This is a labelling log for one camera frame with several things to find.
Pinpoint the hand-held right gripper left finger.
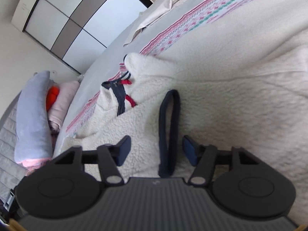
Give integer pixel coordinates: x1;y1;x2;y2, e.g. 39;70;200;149
52;135;132;187

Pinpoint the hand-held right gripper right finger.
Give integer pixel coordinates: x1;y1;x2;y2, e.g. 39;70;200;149
182;135;261;187

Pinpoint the white fluffy towel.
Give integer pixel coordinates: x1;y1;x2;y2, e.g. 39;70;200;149
54;0;308;181

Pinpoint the pale pink pillow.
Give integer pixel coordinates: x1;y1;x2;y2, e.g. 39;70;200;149
48;80;80;131

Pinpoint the red-orange cushion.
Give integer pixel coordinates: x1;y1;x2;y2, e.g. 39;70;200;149
46;86;60;111

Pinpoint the light blue pillow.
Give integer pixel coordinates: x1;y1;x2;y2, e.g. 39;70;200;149
14;70;54;164

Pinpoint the bed with grey sheet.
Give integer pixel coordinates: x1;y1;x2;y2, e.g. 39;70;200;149
52;0;308;181

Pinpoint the pink patterned blanket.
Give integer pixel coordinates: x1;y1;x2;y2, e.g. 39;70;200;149
65;0;304;135

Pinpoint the beige cloth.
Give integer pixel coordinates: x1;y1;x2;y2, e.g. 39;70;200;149
123;0;233;48

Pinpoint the white and grey wardrobe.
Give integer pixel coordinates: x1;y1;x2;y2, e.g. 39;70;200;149
11;0;158;75

